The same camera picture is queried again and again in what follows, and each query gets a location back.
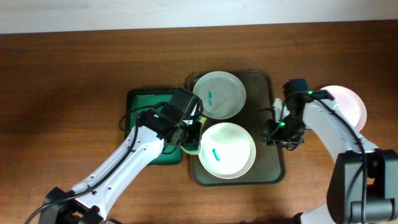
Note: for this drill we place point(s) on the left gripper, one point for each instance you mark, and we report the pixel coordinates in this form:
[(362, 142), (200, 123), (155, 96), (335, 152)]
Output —
[(194, 139)]

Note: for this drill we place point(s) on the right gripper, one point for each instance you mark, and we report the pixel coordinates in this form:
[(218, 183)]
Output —
[(272, 134)]

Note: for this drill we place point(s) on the green yellow sponge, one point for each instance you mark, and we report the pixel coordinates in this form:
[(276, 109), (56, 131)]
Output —
[(192, 151)]

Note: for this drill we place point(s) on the white plate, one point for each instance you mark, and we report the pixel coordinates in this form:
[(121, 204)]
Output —
[(350, 104), (227, 150)]

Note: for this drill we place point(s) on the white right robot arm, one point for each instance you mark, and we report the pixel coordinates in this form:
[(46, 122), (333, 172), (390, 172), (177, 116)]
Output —
[(363, 186)]

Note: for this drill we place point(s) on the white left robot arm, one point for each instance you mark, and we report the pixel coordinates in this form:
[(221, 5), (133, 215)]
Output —
[(91, 200)]

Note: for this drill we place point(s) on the brown serving tray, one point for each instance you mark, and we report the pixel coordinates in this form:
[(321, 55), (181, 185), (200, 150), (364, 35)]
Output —
[(269, 165)]

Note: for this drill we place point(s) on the green plastic tray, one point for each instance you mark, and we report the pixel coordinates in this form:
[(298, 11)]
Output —
[(146, 97)]

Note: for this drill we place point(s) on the grey plate with stain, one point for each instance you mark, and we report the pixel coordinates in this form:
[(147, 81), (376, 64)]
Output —
[(222, 93)]

